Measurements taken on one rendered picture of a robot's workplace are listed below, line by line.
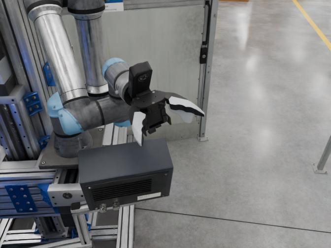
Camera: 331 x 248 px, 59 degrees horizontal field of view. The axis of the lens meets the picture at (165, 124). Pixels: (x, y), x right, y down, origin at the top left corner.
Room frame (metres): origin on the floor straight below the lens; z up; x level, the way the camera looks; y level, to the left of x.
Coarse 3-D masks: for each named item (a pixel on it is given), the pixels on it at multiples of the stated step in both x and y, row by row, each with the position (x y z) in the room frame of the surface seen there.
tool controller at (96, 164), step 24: (120, 144) 0.65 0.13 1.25; (144, 144) 0.65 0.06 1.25; (96, 168) 0.57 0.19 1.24; (120, 168) 0.57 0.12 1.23; (144, 168) 0.57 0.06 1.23; (168, 168) 0.58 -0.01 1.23; (96, 192) 0.54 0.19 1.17; (120, 192) 0.56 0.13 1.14; (144, 192) 0.58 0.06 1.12; (168, 192) 0.62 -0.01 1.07
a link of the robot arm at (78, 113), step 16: (32, 0) 0.83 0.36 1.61; (48, 0) 0.83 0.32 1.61; (32, 16) 0.82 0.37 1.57; (48, 16) 0.81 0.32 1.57; (48, 32) 0.78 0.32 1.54; (64, 32) 0.80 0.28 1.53; (48, 48) 0.76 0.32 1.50; (64, 48) 0.76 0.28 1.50; (64, 64) 0.73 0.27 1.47; (64, 80) 0.70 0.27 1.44; (80, 80) 0.72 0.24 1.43; (64, 96) 0.67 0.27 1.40; (80, 96) 0.68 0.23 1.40; (64, 112) 0.64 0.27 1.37; (80, 112) 0.65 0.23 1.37; (96, 112) 0.66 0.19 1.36; (64, 128) 0.61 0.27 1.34; (80, 128) 0.62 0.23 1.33
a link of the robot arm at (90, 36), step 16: (64, 0) 0.88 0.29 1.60; (80, 0) 0.90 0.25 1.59; (96, 0) 0.92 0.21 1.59; (80, 16) 0.91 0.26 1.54; (96, 16) 0.93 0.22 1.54; (80, 32) 0.92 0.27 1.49; (96, 32) 0.93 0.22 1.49; (80, 48) 0.94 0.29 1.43; (96, 48) 0.92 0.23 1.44; (96, 64) 0.92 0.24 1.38; (96, 80) 0.92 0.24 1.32; (96, 96) 0.90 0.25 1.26
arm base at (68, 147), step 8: (56, 136) 0.85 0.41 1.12; (64, 136) 0.84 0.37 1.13; (72, 136) 0.84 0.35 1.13; (80, 136) 0.86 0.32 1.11; (88, 136) 0.89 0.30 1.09; (56, 144) 0.85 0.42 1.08; (64, 144) 0.83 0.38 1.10; (72, 144) 0.83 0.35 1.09; (80, 144) 0.85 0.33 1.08; (88, 144) 0.87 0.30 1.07; (56, 152) 0.84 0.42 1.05; (64, 152) 0.82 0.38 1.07; (72, 152) 0.82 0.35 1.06
